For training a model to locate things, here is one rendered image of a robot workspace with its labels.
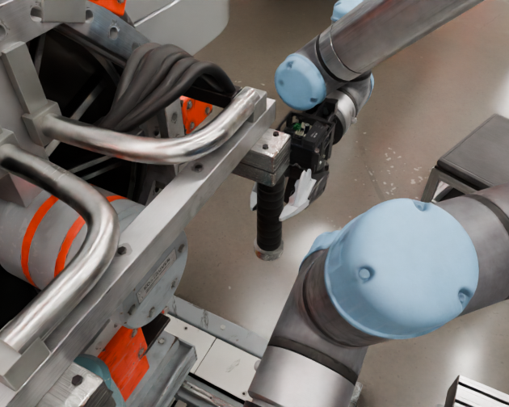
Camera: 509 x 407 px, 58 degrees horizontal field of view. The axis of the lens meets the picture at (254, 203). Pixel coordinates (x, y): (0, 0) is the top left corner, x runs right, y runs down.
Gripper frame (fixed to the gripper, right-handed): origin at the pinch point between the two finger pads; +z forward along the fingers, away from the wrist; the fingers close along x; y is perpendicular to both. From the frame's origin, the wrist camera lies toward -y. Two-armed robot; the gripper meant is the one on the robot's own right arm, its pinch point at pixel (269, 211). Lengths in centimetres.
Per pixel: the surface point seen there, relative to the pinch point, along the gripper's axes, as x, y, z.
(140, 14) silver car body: -42, 8, -29
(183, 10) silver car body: -42, 4, -43
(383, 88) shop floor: -20, -83, -181
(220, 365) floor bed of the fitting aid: -17, -75, -7
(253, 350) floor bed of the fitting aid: -11, -75, -15
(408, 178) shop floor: 10, -83, -116
